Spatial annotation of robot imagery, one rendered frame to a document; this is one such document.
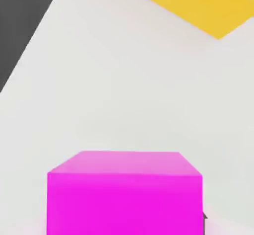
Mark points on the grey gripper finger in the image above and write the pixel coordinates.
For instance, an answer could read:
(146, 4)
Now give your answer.
(204, 222)

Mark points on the large yellow box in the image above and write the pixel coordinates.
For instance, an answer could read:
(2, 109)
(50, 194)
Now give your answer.
(202, 2)

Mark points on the small magenta cube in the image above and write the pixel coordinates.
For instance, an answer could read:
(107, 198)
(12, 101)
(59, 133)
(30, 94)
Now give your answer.
(125, 199)

